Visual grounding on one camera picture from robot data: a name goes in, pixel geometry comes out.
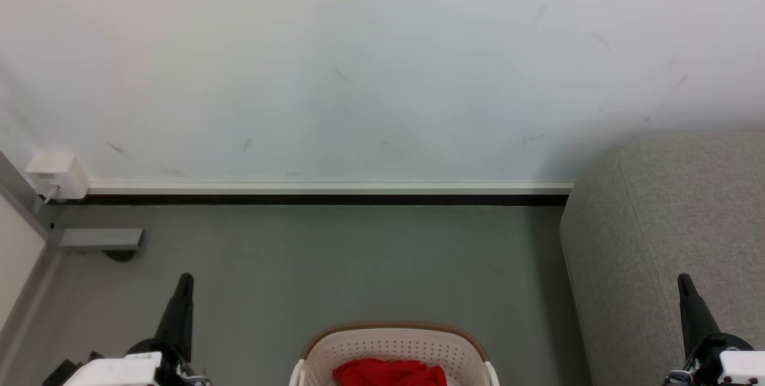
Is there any white perforated laundry basket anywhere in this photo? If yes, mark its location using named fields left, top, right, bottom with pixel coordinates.
left=289, top=322, right=501, bottom=386

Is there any black baseboard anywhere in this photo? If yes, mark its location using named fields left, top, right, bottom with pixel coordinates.
left=47, top=194, right=570, bottom=207

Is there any white wall socket box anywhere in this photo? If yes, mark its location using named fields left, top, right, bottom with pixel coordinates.
left=26, top=152, right=91, bottom=201

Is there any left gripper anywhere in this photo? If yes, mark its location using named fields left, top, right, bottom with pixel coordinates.
left=42, top=273, right=211, bottom=386

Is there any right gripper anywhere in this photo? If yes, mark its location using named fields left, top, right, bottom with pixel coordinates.
left=665, top=273, right=765, bottom=386

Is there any grey metal partition foot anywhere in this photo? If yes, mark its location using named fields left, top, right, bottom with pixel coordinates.
left=57, top=228, right=145, bottom=263

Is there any red shirt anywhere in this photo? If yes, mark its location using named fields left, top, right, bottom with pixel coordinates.
left=332, top=358, right=448, bottom=386

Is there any white wall trunking strip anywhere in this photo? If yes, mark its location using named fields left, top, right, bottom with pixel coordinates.
left=88, top=182, right=574, bottom=196

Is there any grey fabric sofa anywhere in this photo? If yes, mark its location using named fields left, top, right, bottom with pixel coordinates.
left=559, top=131, right=765, bottom=386

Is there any grey metal partition frame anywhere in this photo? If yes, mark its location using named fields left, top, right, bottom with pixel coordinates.
left=0, top=150, right=53, bottom=339

